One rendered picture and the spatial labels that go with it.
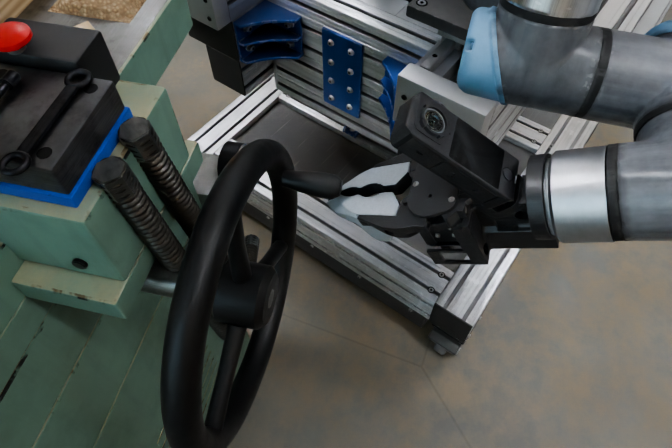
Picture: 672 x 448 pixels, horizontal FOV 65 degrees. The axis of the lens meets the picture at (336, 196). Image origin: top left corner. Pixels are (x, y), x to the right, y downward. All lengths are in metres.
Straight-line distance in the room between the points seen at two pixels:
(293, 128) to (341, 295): 0.47
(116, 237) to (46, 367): 0.20
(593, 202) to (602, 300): 1.13
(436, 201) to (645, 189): 0.15
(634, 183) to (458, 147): 0.12
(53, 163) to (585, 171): 0.37
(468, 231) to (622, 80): 0.17
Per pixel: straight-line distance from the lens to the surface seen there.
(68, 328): 0.60
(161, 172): 0.45
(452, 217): 0.45
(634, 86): 0.47
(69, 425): 0.67
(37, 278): 0.50
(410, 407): 1.31
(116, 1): 0.67
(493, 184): 0.44
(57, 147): 0.39
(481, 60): 0.46
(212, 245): 0.37
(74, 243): 0.43
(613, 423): 1.43
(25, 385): 0.58
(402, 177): 0.49
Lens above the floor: 1.26
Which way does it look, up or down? 54 degrees down
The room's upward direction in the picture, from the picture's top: straight up
